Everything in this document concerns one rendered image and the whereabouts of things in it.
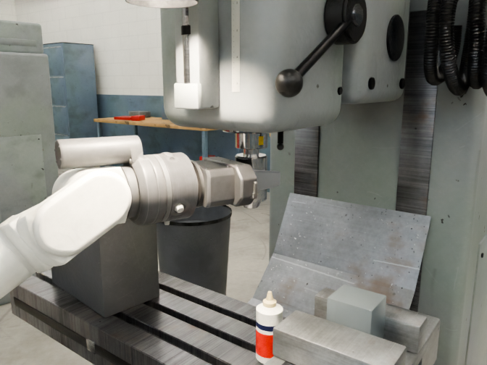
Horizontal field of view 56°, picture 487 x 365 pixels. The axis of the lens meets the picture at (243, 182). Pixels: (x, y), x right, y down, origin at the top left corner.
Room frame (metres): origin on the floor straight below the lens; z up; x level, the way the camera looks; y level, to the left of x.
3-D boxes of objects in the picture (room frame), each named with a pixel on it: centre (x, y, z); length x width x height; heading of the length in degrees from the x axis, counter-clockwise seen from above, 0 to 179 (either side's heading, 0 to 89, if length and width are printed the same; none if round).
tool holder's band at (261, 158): (0.65, -0.01, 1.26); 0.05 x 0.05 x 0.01
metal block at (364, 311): (0.54, -0.15, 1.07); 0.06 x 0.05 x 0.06; 54
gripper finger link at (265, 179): (0.62, -0.03, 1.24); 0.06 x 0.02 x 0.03; 123
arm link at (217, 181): (0.60, 0.07, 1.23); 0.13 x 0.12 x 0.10; 33
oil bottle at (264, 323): (0.62, -0.04, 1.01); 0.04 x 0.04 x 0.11
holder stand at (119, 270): (0.86, 0.28, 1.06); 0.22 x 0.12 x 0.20; 46
